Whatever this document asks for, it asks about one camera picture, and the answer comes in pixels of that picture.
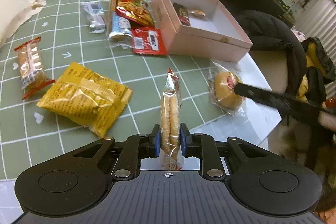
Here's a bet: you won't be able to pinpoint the red spicy snack pouch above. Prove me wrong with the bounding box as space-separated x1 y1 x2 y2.
115 0 154 27

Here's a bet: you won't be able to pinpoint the white paper sheet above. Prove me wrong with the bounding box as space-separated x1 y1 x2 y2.
180 53 283 169

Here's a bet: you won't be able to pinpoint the yellow snack bag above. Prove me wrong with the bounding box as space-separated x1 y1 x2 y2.
37 62 132 139

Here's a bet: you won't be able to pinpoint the cream cloth bag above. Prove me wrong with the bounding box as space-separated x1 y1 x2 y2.
0 0 47 48

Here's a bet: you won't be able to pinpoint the red flat sachet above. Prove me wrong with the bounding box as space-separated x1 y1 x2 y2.
131 27 167 56

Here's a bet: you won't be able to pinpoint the long blue cracker packet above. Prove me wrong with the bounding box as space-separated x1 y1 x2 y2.
106 0 133 48

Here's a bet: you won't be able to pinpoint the black red chocolate bar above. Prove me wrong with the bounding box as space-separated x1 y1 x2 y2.
173 2 191 27

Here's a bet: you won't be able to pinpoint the orange cracker clear packet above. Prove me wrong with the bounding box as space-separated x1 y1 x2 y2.
189 10 206 18

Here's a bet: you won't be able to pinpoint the yellow black jacket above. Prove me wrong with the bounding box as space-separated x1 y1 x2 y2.
296 37 335 109

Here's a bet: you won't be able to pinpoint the round biscuit red-end packet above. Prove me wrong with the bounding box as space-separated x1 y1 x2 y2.
161 68 184 170

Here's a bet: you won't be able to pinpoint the pink open gift box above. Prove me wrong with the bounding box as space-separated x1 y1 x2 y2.
151 0 253 63

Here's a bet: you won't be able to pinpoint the green grid table mat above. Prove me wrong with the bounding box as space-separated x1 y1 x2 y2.
1 0 236 181

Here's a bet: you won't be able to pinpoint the clear silver snack packet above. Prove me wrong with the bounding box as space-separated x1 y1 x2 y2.
81 1 106 34

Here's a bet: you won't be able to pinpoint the biscuit packet red ends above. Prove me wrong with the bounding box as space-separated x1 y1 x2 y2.
14 36 55 100

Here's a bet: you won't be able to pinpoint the small bread yellow wrapper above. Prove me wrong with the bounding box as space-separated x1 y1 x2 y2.
208 60 245 117

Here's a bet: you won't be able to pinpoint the beige armchair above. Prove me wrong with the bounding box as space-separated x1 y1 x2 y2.
250 51 288 93

